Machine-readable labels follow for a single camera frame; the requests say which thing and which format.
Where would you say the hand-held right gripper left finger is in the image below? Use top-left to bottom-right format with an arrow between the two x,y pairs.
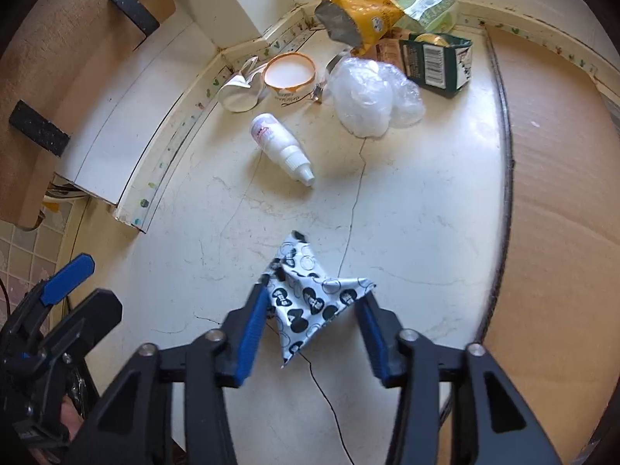
72,278 -> 272,465

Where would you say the white panel board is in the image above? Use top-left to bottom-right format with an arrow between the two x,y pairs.
53,24 -> 228,207

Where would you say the crushed paper cup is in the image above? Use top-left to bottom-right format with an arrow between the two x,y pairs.
216,55 -> 266,113

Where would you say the small brown packet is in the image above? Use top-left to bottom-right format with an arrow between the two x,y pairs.
351,29 -> 410,78

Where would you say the dark green carton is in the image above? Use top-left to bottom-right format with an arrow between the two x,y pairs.
400,33 -> 474,100

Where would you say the metal spoon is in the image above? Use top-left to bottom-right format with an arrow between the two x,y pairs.
311,51 -> 352,105

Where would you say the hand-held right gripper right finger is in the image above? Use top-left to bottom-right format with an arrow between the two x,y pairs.
356,293 -> 563,465

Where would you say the wooden cutting board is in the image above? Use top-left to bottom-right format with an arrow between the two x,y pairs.
0,0 -> 176,228

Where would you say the small white plastic bottle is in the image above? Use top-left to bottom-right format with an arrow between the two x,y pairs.
249,113 -> 317,187

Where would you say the black metal board bracket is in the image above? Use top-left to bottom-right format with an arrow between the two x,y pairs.
9,100 -> 71,157
109,0 -> 160,38

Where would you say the black white patterned foil wrapper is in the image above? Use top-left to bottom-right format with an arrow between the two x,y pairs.
264,231 -> 376,369

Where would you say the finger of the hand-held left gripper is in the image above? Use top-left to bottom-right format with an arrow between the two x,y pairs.
29,288 -> 123,379
14,253 -> 96,335

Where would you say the yellow foil bag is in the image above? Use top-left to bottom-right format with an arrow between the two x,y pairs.
314,0 -> 405,56

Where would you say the clear plastic bag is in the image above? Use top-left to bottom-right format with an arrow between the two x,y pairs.
329,57 -> 426,137

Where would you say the brown cardboard sheet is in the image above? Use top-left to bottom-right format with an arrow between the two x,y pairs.
477,24 -> 620,427

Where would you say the orange rimmed white cup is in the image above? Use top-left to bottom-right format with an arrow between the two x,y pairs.
264,52 -> 318,107

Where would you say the light green wrapper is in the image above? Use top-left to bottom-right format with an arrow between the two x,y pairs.
392,0 -> 460,34

